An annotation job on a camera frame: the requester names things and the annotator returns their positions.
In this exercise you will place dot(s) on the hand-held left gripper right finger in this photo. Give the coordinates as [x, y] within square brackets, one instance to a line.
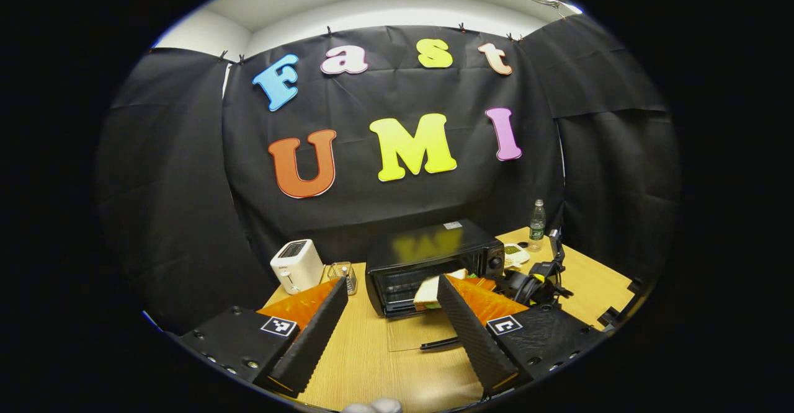
[474, 335]

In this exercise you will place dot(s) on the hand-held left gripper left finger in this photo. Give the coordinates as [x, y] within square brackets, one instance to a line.
[310, 338]

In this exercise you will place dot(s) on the clear water bottle green label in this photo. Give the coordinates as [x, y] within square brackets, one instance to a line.
[537, 227]

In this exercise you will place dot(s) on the black backdrop cloth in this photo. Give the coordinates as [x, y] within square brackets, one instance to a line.
[173, 183]

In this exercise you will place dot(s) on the small white plate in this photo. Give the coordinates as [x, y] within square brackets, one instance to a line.
[515, 255]

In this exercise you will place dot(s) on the white toaster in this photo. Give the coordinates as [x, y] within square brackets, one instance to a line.
[298, 267]

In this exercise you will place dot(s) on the black electric oven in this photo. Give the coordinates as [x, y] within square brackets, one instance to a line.
[428, 245]

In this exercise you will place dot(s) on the sandwich with lettuce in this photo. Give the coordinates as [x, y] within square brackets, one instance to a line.
[428, 290]

